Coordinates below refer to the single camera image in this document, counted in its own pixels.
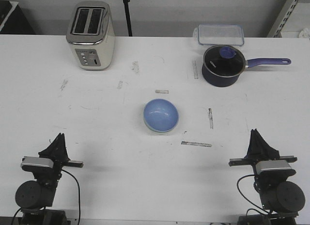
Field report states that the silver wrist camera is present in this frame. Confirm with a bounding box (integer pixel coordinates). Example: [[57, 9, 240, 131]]
[[21, 156, 54, 172], [255, 160, 292, 175]]

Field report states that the glass pot lid blue knob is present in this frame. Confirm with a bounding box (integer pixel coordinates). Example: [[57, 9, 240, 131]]
[[204, 45, 246, 77]]

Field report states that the clear plastic food container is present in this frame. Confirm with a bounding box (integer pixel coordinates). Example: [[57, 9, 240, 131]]
[[193, 24, 245, 46]]

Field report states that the blue bowl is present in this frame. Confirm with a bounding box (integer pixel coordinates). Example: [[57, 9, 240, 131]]
[[143, 98, 179, 133]]

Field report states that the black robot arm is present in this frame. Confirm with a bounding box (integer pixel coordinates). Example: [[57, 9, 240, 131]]
[[229, 129, 306, 225], [15, 133, 83, 225]]

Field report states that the grey metal shelf upright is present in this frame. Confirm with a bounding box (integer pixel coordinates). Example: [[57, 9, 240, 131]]
[[267, 0, 302, 38]]

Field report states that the cream and chrome toaster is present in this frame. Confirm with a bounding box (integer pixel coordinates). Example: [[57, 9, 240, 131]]
[[66, 0, 115, 71]]

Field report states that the dark blue saucepan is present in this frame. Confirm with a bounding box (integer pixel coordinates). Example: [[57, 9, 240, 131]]
[[202, 58, 292, 87]]

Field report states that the black tripod pole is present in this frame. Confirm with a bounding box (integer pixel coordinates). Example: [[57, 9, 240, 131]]
[[123, 0, 133, 36]]

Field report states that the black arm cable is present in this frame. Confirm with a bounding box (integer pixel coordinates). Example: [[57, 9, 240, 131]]
[[236, 175, 267, 213], [60, 169, 81, 223]]

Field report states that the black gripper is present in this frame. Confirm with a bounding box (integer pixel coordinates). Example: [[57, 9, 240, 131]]
[[32, 133, 84, 188], [229, 129, 297, 186]]

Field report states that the white crumpled cloth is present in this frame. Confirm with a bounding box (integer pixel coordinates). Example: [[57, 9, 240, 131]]
[[298, 28, 310, 39]]

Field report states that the green bowl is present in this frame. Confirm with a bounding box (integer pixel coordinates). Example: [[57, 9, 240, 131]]
[[144, 120, 178, 134]]

